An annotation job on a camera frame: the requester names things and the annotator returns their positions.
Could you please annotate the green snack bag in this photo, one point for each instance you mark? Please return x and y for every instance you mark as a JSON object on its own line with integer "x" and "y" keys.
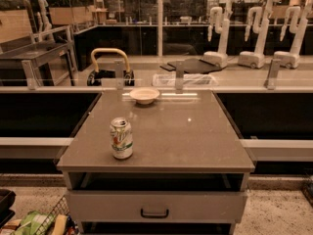
{"x": 35, "y": 223}

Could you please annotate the grey counter cabinet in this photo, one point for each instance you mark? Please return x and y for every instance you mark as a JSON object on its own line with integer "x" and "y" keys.
{"x": 181, "y": 143}

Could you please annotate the clear plastic bin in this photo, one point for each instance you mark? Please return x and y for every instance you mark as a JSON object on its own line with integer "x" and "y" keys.
{"x": 189, "y": 80}

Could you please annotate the white background robot middle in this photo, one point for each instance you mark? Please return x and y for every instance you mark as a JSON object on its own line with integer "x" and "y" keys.
{"x": 257, "y": 21}

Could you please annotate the white background robot right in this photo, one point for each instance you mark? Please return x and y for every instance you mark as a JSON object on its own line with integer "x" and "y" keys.
{"x": 296, "y": 22}

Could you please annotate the grey drawer with black handle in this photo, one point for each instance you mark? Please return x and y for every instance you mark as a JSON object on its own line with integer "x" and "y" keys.
{"x": 185, "y": 207}

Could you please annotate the black floor mat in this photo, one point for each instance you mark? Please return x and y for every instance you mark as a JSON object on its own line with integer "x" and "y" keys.
{"x": 192, "y": 65}

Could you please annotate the wooden planter box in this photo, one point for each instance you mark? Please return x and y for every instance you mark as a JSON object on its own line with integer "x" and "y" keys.
{"x": 71, "y": 15}

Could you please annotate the grey metal side table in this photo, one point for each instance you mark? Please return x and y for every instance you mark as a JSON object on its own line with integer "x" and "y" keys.
{"x": 43, "y": 64}

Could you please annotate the green white soda can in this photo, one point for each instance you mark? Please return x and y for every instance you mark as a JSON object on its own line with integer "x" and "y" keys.
{"x": 121, "y": 138}

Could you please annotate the white bowl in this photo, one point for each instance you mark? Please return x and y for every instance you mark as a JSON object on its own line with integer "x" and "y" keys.
{"x": 144, "y": 95}

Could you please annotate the wire basket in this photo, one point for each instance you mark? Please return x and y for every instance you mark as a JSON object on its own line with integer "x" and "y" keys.
{"x": 58, "y": 221}

